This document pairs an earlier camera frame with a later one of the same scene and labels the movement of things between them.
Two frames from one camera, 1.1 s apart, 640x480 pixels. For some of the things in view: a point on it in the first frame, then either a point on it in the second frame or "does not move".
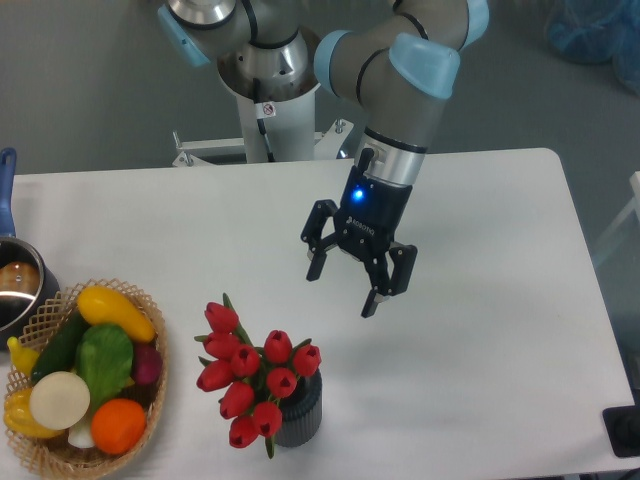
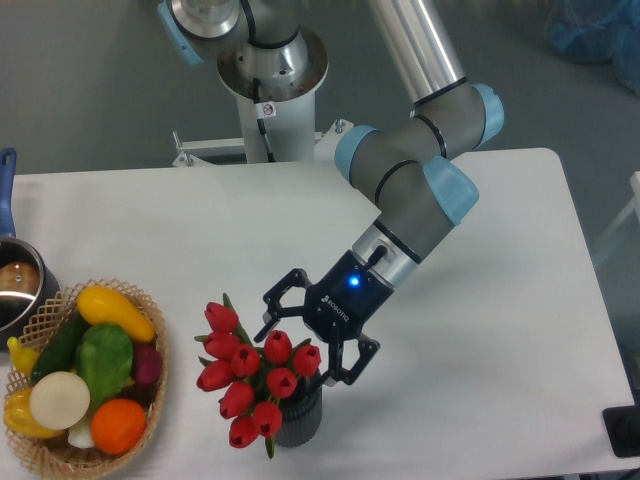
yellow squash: [104, 306] does not move
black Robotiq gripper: [369, 211] -> [342, 299]
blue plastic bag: [599, 31] does not move
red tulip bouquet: [253, 379] does not move
